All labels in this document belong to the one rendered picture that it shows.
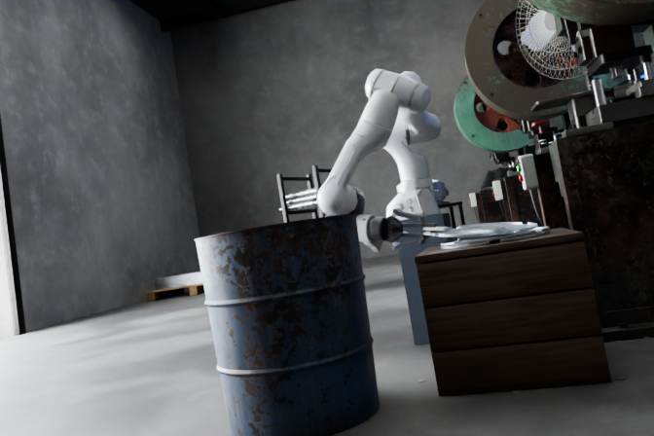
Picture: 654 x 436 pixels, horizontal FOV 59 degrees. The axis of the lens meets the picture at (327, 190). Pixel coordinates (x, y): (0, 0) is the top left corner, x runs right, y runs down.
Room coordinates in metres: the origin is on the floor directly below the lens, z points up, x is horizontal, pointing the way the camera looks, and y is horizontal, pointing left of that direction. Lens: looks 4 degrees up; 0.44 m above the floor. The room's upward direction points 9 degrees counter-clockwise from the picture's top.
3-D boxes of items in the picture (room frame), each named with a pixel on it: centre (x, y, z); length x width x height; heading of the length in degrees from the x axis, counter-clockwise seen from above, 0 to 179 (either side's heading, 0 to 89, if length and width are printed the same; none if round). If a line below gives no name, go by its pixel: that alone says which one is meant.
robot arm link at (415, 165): (2.16, -0.30, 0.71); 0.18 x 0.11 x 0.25; 88
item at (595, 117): (1.98, -1.07, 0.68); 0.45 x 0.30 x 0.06; 169
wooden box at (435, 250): (1.58, -0.43, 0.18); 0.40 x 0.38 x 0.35; 75
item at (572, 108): (2.01, -0.90, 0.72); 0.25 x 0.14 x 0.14; 79
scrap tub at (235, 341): (1.48, 0.14, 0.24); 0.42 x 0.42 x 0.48
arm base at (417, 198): (2.17, -0.30, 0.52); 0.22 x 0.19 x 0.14; 71
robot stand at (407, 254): (2.16, -0.34, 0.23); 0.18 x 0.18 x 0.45; 71
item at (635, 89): (1.81, -1.04, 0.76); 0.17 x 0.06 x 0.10; 169
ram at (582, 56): (1.99, -1.03, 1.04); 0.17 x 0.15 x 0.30; 79
